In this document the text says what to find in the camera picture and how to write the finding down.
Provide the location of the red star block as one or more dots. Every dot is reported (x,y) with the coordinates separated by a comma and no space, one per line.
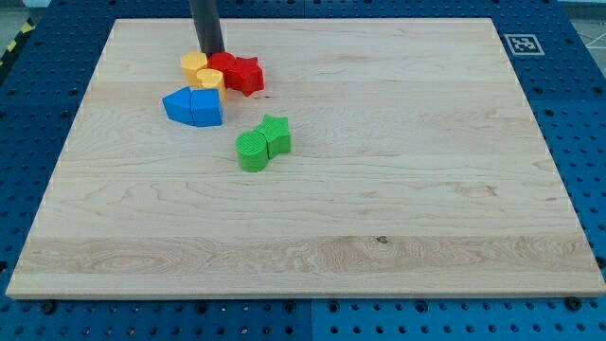
(245,75)

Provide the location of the green cylinder block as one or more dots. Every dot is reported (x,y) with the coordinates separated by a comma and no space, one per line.
(251,148)

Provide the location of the blue block right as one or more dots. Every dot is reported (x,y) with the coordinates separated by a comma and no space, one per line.
(206,107)

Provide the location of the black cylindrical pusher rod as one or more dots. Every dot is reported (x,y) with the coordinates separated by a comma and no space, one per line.
(206,20)

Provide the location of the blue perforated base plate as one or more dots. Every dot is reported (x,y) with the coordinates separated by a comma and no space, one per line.
(49,57)

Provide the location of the green star block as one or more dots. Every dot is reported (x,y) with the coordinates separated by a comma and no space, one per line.
(277,135)

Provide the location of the yellow hexagon block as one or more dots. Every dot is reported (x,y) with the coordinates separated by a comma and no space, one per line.
(191,64)

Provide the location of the wooden board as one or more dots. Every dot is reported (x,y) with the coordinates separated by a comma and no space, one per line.
(417,169)

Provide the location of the yellow rounded block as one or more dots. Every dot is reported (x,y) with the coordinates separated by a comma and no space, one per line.
(209,78)

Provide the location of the white fiducial marker tag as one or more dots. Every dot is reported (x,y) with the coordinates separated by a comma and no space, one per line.
(521,44)

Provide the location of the red cylinder block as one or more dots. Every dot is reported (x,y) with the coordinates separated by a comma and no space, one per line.
(223,61)

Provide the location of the blue pointed block left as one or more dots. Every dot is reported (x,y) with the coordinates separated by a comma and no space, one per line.
(177,106)

